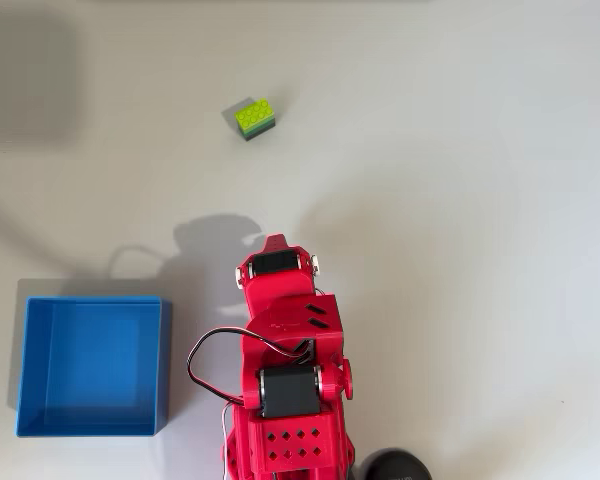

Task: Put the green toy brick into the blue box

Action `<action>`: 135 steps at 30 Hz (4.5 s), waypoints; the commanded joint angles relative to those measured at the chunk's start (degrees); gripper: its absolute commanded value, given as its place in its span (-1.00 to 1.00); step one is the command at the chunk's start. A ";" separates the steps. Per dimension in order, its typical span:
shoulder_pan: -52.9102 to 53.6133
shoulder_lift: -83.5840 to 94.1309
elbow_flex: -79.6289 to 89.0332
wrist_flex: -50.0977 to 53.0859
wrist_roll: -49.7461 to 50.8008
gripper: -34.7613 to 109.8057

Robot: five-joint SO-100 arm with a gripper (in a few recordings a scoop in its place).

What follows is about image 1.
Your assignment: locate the black gooseneck camera stand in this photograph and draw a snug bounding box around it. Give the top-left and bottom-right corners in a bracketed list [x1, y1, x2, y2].
[358, 447, 434, 480]

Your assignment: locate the blue box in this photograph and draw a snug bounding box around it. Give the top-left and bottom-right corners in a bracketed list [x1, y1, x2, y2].
[14, 295, 174, 439]

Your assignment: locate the black red white servo cable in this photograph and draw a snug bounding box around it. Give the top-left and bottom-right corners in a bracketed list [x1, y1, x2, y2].
[186, 327, 315, 407]

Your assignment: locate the green lego block stack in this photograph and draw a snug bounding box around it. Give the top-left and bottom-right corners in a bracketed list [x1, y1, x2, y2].
[234, 98, 279, 144]

